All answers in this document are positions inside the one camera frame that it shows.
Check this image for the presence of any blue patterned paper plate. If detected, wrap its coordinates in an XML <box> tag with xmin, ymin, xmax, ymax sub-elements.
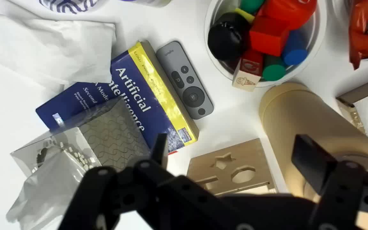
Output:
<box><xmin>37</xmin><ymin>0</ymin><xmax>107</xmax><ymax>14</ymax></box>

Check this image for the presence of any white bowl of toy blocks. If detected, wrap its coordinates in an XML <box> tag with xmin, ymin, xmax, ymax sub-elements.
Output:
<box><xmin>204</xmin><ymin>0</ymin><xmax>327</xmax><ymax>87</ymax></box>

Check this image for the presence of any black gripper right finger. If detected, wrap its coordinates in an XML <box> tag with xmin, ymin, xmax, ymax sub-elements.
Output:
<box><xmin>291</xmin><ymin>134</ymin><xmax>337</xmax><ymax>196</ymax></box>

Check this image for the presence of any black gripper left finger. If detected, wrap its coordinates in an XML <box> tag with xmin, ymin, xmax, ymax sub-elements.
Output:
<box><xmin>150</xmin><ymin>133</ymin><xmax>168</xmax><ymax>168</ymax></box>

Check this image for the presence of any white tissue paper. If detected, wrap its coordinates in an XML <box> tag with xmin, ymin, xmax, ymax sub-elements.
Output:
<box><xmin>0</xmin><ymin>16</ymin><xmax>116</xmax><ymax>92</ymax></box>

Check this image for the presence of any clear plastic zip bag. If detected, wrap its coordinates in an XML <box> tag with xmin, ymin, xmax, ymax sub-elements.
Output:
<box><xmin>6</xmin><ymin>100</ymin><xmax>149</xmax><ymax>230</ymax></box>

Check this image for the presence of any blue yellow textbook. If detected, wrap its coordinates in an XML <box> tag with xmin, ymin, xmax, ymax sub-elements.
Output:
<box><xmin>35</xmin><ymin>41</ymin><xmax>199</xmax><ymax>152</ymax></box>

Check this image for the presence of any beige water bottle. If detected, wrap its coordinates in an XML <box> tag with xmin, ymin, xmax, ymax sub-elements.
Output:
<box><xmin>259</xmin><ymin>82</ymin><xmax>368</xmax><ymax>201</ymax></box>

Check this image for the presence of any grey remote control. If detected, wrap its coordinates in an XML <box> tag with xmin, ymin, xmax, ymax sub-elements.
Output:
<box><xmin>155</xmin><ymin>41</ymin><xmax>213</xmax><ymax>120</ymax></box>

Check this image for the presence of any wooden shape sorter box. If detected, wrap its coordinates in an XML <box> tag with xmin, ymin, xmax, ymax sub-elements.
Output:
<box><xmin>186</xmin><ymin>140</ymin><xmax>275</xmax><ymax>196</ymax></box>

